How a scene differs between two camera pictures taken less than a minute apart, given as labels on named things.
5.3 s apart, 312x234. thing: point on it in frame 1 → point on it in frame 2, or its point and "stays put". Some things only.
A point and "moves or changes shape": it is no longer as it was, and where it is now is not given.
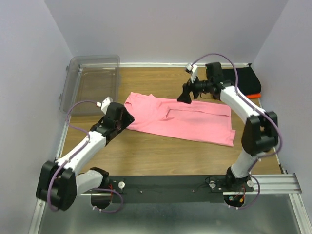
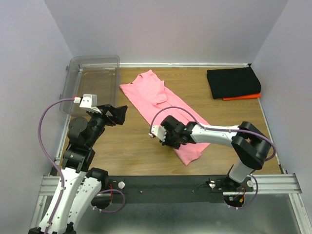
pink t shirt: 206,121 moves or changes shape
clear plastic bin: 89,78 stays put
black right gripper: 187,88 → 176,146
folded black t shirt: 247,82 stays put
